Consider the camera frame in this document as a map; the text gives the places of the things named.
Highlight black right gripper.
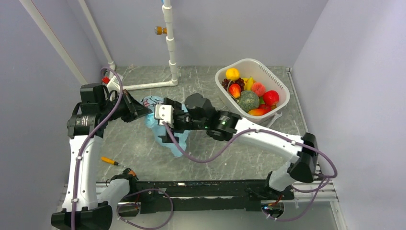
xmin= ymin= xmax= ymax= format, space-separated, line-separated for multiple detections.
xmin=159 ymin=98 xmax=208 ymax=142

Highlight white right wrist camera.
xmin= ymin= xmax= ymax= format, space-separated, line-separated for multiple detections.
xmin=154 ymin=104 xmax=174 ymax=127

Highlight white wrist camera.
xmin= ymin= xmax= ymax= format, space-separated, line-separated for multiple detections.
xmin=154 ymin=104 xmax=174 ymax=127
xmin=102 ymin=75 xmax=120 ymax=94

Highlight red fake apple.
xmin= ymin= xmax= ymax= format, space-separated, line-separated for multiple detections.
xmin=262 ymin=90 xmax=280 ymax=106

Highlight pink fake peach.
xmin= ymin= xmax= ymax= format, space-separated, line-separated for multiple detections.
xmin=250 ymin=82 xmax=267 ymax=97

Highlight orange handled screwdriver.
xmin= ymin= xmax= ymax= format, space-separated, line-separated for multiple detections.
xmin=101 ymin=157 xmax=125 ymax=167

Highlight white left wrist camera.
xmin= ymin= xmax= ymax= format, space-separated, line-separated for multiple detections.
xmin=102 ymin=75 xmax=120 ymax=94

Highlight orange pipe valve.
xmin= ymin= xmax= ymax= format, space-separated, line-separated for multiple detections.
xmin=155 ymin=26 xmax=167 ymax=35

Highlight silver open-end wrench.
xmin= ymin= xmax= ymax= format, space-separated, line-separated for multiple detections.
xmin=266 ymin=112 xmax=282 ymax=128

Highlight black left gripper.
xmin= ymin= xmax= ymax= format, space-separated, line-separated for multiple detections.
xmin=100 ymin=89 xmax=152 ymax=123

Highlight dark purple fake grapes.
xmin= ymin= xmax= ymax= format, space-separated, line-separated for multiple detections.
xmin=221 ymin=78 xmax=245 ymax=92

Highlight white plastic basket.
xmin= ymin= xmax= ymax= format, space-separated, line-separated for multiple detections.
xmin=214 ymin=58 xmax=290 ymax=125

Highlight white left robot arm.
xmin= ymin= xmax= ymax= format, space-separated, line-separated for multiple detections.
xmin=51 ymin=83 xmax=152 ymax=230

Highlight green fake cantaloupe melon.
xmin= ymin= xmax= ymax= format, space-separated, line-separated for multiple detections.
xmin=237 ymin=91 xmax=259 ymax=113

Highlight red fake strawberry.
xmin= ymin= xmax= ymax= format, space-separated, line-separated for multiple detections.
xmin=228 ymin=83 xmax=241 ymax=99

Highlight light blue plastic bag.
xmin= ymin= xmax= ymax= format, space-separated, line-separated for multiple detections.
xmin=141 ymin=95 xmax=191 ymax=157

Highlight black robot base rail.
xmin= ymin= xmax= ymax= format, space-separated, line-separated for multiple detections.
xmin=119 ymin=176 xmax=294 ymax=214

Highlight yellow fake banana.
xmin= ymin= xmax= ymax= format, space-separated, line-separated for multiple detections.
xmin=242 ymin=77 xmax=255 ymax=91

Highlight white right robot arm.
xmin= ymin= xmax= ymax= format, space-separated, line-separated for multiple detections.
xmin=154 ymin=93 xmax=319 ymax=199

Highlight yellow fake lemon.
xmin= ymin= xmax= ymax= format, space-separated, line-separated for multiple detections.
xmin=225 ymin=68 xmax=240 ymax=81

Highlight white PVC pipe frame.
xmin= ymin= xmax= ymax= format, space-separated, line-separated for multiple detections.
xmin=21 ymin=0 xmax=176 ymax=89

